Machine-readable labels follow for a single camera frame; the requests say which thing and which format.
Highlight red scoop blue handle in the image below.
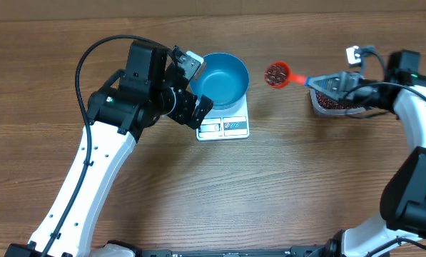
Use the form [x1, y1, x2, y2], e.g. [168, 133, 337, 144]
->
[264, 61, 308, 89]

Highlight white kitchen scale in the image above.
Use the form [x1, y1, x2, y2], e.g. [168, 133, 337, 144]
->
[196, 96, 250, 141]

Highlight clear plastic container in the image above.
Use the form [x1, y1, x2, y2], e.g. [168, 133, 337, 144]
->
[310, 89, 365, 117]

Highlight blue metal bowl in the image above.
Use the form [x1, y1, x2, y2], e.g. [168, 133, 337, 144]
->
[190, 52, 250, 110]

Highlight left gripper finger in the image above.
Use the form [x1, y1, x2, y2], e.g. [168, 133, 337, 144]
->
[188, 95, 213, 129]
[171, 45, 188, 70]

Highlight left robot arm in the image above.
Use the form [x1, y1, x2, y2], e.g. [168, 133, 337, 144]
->
[5, 36, 213, 257]

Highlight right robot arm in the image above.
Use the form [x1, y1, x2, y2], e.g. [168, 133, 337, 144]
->
[290, 50, 426, 256]

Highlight red beans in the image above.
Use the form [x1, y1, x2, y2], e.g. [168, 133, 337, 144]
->
[315, 91, 356, 110]

